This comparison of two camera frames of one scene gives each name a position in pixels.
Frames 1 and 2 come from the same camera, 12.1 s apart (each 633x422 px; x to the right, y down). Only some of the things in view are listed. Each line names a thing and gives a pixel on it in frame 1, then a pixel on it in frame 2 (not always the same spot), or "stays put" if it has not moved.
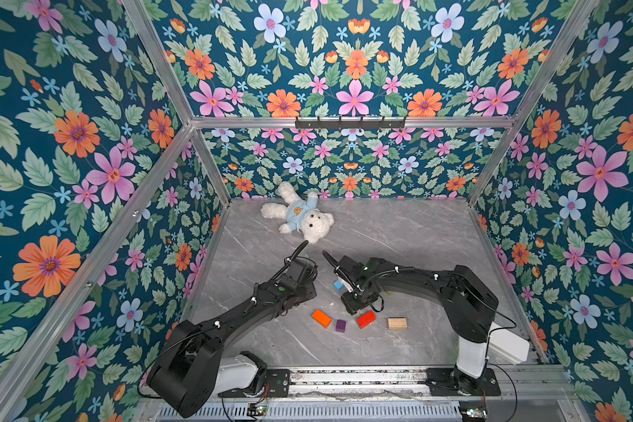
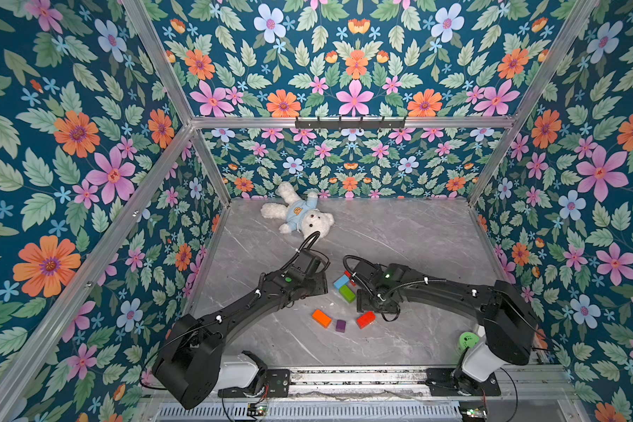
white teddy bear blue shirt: [301, 215] stays put
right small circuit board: [473, 411] stays put
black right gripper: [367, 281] -> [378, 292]
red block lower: [365, 320] stays put
